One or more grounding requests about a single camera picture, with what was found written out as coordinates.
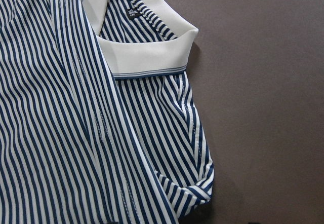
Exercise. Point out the blue white striped polo shirt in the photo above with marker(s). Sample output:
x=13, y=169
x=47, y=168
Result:
x=98, y=123

